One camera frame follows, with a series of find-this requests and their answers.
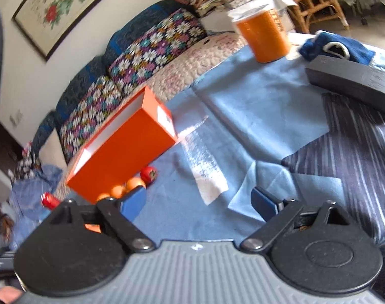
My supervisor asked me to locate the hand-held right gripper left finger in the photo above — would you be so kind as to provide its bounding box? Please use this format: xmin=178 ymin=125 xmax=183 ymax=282
xmin=47 ymin=186 xmax=156 ymax=254

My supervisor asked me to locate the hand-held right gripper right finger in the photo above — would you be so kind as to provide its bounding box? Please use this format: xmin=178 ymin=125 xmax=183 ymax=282
xmin=240 ymin=186 xmax=354 ymax=254

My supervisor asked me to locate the orange cardboard box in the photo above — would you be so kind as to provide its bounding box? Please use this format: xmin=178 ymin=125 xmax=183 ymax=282
xmin=66 ymin=85 xmax=179 ymax=205

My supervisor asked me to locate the small red tomato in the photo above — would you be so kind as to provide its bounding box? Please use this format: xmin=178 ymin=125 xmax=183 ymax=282
xmin=140 ymin=166 xmax=158 ymax=185

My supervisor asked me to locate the blue striped blanket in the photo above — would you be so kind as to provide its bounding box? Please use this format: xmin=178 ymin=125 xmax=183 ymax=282
xmin=9 ymin=164 xmax=65 ymax=251

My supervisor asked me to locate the red soda can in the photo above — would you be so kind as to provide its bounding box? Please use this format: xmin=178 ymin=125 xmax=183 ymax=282
xmin=41 ymin=193 xmax=62 ymax=210

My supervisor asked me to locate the light blue star-print tablecloth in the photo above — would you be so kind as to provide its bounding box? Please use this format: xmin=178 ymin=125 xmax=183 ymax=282
xmin=53 ymin=33 xmax=385 ymax=248

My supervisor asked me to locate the white pillow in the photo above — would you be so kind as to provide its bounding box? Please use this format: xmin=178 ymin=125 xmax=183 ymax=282
xmin=39 ymin=131 xmax=68 ymax=170

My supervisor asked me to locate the floral print cushion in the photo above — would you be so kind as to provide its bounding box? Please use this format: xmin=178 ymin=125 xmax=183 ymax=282
xmin=108 ymin=8 xmax=207 ymax=96
xmin=59 ymin=76 xmax=130 ymax=165

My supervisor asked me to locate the black and white patterned cloth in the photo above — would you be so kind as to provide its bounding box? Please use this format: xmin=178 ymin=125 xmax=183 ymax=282
xmin=17 ymin=146 xmax=43 ymax=181

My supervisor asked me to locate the dark blue patterned cushion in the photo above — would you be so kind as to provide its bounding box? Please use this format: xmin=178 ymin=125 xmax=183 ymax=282
xmin=31 ymin=111 xmax=58 ymax=159
xmin=55 ymin=55 xmax=114 ymax=124
xmin=105 ymin=0 xmax=196 ymax=67

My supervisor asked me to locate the beige quilted sofa cover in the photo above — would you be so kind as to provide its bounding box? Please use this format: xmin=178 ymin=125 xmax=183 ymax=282
xmin=145 ymin=33 xmax=253 ymax=102

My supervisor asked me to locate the dark grey rectangular box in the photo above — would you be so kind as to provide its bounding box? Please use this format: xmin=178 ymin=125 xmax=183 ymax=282
xmin=305 ymin=54 xmax=385 ymax=115

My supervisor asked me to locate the orange canister with white lid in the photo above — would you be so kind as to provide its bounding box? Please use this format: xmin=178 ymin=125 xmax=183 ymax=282
xmin=228 ymin=3 xmax=291 ymax=64

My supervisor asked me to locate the dark blue cloth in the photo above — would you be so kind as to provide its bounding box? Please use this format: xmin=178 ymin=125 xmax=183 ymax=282
xmin=298 ymin=30 xmax=377 ymax=65

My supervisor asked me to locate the rattan armchair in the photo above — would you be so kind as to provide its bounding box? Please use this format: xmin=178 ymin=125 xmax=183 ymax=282
xmin=237 ymin=0 xmax=350 ymax=34

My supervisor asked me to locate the framed flower painting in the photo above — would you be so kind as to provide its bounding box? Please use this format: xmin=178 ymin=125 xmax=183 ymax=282
xmin=11 ymin=0 xmax=136 ymax=62

